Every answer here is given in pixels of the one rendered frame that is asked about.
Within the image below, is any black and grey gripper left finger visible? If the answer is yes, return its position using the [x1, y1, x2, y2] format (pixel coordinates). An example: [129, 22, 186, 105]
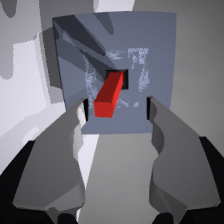
[0, 98, 88, 224]

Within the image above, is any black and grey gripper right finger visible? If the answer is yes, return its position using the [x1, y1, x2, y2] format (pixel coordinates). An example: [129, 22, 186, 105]
[147, 96, 224, 224]

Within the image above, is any red rectangular peg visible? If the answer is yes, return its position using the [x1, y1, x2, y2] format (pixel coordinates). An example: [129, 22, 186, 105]
[94, 71, 124, 118]

